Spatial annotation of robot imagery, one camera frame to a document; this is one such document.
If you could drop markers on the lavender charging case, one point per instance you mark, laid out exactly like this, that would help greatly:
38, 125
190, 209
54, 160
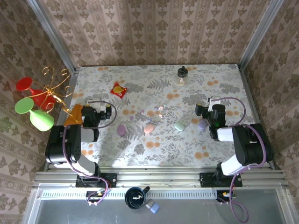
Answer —
202, 124

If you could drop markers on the mauve pink charging case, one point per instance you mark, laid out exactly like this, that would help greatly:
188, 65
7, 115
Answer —
121, 130

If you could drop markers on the mint green charging case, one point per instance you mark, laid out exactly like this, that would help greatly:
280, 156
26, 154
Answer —
179, 126

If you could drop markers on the peach charging case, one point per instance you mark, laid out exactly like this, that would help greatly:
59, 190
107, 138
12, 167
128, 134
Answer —
149, 128

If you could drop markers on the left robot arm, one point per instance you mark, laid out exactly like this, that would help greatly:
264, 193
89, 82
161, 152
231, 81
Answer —
58, 144

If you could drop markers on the orange wooden base board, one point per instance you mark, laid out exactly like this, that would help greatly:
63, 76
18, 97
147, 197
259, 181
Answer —
74, 114

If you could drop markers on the red snack packet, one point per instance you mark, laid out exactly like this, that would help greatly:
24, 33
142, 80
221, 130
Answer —
118, 90

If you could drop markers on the glass jar black lid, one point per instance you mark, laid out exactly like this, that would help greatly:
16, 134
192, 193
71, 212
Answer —
182, 75

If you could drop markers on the green plastic wine glass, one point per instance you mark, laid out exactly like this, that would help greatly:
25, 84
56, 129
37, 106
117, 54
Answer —
40, 121

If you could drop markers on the red plastic wine glass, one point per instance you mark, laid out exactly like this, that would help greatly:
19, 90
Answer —
23, 84

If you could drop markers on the black mug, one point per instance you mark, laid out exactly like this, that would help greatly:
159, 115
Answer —
135, 198

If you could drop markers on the grey metal shelf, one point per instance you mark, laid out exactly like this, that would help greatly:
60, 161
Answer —
198, 212

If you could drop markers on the grey block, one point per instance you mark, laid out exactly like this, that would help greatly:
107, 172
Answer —
149, 203

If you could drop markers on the blue block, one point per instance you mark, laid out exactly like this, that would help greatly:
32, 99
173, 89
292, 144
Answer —
154, 208

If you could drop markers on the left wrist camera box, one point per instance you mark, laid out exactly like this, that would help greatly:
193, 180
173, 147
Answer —
102, 107

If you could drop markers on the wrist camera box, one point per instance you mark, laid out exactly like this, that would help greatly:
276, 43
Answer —
102, 107
211, 103

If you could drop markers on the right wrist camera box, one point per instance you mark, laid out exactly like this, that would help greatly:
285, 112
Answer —
211, 103

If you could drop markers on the aluminium frame side rail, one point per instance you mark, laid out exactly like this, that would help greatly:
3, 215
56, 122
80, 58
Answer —
251, 98
74, 74

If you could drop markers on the wide aluminium frame rail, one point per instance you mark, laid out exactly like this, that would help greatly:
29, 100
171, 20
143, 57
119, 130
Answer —
158, 179

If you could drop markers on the aluminium frame post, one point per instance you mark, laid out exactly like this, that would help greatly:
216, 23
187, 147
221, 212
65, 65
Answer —
260, 35
52, 35

